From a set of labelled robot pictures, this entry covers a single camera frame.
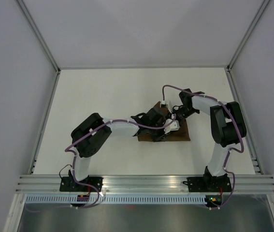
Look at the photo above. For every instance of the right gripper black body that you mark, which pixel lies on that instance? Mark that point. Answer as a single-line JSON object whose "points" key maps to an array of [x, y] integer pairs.
{"points": [[183, 112]]}

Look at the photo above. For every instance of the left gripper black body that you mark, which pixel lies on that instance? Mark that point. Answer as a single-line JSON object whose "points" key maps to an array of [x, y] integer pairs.
{"points": [[158, 134]]}

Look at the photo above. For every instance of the brown cloth napkin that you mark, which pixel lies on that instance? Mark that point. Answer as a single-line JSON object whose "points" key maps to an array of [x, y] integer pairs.
{"points": [[175, 136]]}

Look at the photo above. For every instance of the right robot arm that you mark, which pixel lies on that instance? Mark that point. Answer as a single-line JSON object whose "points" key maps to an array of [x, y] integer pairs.
{"points": [[227, 129]]}

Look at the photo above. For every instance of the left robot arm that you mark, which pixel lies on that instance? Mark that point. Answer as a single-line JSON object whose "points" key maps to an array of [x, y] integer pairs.
{"points": [[92, 133]]}

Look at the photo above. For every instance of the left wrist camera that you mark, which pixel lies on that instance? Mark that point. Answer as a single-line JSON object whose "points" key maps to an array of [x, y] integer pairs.
{"points": [[171, 125]]}

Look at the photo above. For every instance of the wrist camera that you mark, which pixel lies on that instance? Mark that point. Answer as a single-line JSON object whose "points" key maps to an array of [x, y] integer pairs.
{"points": [[171, 125], [166, 104]]}

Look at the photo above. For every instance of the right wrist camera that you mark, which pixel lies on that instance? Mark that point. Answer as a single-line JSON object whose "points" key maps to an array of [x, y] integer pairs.
{"points": [[166, 104]]}

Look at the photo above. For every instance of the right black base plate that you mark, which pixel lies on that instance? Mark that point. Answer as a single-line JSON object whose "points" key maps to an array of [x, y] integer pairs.
{"points": [[208, 184]]}

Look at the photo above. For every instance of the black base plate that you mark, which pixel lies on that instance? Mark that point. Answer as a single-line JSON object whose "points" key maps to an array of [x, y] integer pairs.
{"points": [[90, 184], [208, 184]]}

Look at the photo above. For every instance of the right side aluminium rail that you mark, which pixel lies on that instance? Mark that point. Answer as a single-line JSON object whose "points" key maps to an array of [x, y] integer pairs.
{"points": [[248, 138]]}

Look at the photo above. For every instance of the white slotted cable duct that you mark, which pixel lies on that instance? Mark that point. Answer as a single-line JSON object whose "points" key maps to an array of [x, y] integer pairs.
{"points": [[117, 199]]}

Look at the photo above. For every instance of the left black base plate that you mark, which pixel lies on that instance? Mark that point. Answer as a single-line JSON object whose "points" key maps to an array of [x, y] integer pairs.
{"points": [[90, 184]]}

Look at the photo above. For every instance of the right aluminium frame post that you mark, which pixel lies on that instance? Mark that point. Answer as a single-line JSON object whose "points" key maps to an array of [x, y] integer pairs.
{"points": [[253, 24]]}

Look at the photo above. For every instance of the aluminium frame post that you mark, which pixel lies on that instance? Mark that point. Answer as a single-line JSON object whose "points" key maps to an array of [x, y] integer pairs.
{"points": [[35, 30], [253, 24]]}

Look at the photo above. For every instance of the aluminium front rail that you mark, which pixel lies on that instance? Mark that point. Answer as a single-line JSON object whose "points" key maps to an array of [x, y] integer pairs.
{"points": [[145, 184]]}

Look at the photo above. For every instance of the left aluminium frame post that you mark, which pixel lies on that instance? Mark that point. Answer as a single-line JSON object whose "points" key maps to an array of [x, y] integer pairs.
{"points": [[35, 30]]}

